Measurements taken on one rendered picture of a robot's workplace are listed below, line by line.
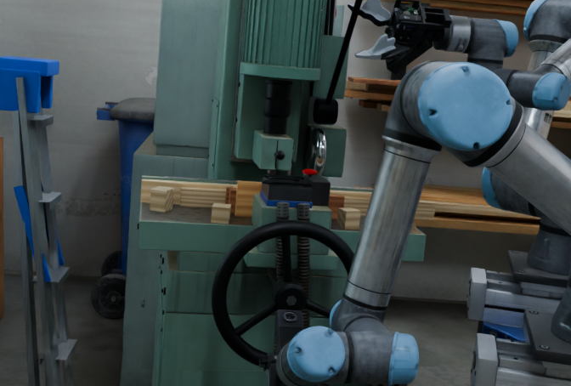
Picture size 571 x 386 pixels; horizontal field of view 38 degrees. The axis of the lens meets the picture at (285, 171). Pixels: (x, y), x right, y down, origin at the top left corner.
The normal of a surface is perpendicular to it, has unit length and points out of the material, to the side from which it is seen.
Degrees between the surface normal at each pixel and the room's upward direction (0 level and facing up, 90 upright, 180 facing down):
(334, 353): 60
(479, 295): 90
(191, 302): 90
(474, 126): 86
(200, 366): 90
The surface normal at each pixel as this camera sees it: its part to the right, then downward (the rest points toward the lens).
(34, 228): -0.07, 0.15
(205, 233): 0.16, 0.17
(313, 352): 0.18, -0.35
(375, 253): -0.25, 0.05
